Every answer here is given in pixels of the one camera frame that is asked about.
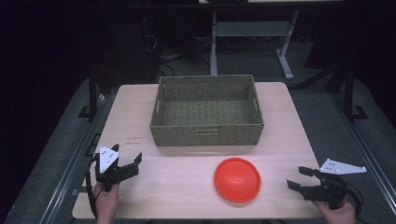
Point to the orange round plastic plate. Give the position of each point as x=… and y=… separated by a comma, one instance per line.
x=237, y=179

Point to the person's right hand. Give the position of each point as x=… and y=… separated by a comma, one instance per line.
x=341, y=216

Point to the person's left hand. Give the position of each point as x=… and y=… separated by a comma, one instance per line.
x=106, y=205

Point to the black metal stand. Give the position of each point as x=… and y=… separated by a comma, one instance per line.
x=92, y=96
x=349, y=93

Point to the aluminium rail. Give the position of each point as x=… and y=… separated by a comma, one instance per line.
x=370, y=158
x=73, y=161

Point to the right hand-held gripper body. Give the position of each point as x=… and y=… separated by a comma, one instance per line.
x=330, y=191

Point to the green woven basket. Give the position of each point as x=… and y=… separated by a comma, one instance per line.
x=205, y=113

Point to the white metal desk frame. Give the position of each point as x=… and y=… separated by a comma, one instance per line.
x=249, y=29

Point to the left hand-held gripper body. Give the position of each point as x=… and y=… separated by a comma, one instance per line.
x=107, y=174

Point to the dark computer tower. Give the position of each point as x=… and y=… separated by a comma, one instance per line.
x=137, y=53

